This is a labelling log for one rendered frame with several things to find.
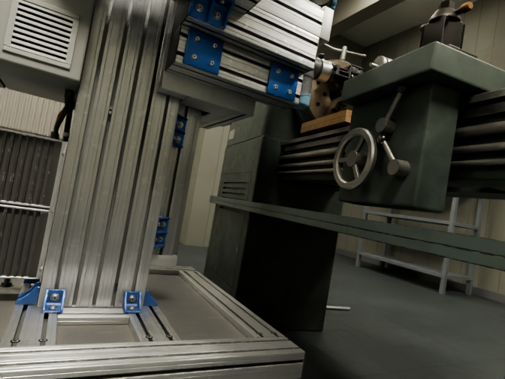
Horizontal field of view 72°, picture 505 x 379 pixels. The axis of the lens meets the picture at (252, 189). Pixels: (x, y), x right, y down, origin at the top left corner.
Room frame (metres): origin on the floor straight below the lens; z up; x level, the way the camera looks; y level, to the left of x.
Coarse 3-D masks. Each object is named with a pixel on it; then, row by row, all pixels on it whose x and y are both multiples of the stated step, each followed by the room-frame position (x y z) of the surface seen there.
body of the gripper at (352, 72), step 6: (336, 66) 1.24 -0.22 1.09; (348, 66) 1.27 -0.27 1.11; (336, 72) 1.24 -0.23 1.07; (342, 72) 1.26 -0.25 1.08; (348, 72) 1.25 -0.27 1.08; (354, 72) 1.26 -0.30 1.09; (360, 72) 1.27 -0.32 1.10; (330, 78) 1.26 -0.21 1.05; (336, 78) 1.29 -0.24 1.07; (342, 78) 1.27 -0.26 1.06; (348, 78) 1.26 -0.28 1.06; (342, 84) 1.30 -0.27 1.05
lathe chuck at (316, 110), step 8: (336, 64) 1.49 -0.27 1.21; (344, 64) 1.50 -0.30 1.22; (312, 88) 1.45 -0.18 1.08; (320, 88) 1.47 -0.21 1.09; (328, 88) 1.48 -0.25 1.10; (312, 96) 1.46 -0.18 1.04; (320, 96) 1.47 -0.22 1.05; (328, 96) 1.48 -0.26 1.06; (336, 96) 1.59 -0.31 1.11; (312, 104) 1.46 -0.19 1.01; (320, 104) 1.47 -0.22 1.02; (328, 104) 1.49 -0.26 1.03; (304, 112) 1.50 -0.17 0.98; (312, 112) 1.46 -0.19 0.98; (320, 112) 1.47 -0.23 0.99; (304, 120) 1.55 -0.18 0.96
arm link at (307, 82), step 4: (304, 76) 1.22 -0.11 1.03; (308, 76) 1.22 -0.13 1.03; (304, 80) 1.22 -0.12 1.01; (308, 80) 1.22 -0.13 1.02; (312, 80) 1.23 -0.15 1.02; (304, 84) 1.22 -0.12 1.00; (308, 84) 1.22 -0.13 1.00; (312, 84) 1.24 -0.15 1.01; (304, 88) 1.22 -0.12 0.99; (308, 88) 1.22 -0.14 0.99; (304, 92) 1.22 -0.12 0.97; (308, 92) 1.23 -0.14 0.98; (304, 96) 1.22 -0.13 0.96; (308, 96) 1.23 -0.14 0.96; (300, 100) 1.22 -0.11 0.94; (304, 100) 1.22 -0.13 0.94; (308, 100) 1.23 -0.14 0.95; (300, 104) 1.22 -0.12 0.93; (304, 104) 1.22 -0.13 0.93; (308, 104) 1.24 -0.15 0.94; (296, 108) 1.27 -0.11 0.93; (300, 108) 1.27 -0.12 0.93; (304, 108) 1.26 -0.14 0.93
